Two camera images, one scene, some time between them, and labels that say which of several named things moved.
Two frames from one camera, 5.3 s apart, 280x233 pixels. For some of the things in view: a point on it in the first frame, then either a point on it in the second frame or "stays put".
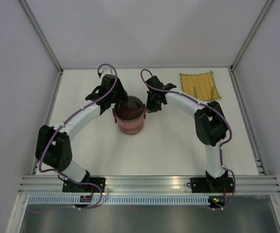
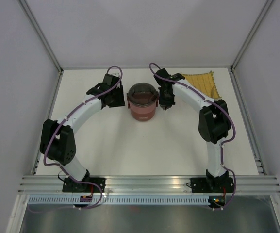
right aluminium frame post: x=268 y=4 stays put
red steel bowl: x=130 y=127 to x=143 y=113
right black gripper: x=150 y=108 to x=167 y=104
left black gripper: x=123 y=95 stays put
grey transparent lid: x=132 y=110 to x=142 y=94
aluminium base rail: x=53 y=184 stays put
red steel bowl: x=136 y=126 to x=142 y=109
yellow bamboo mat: x=202 y=86 stays put
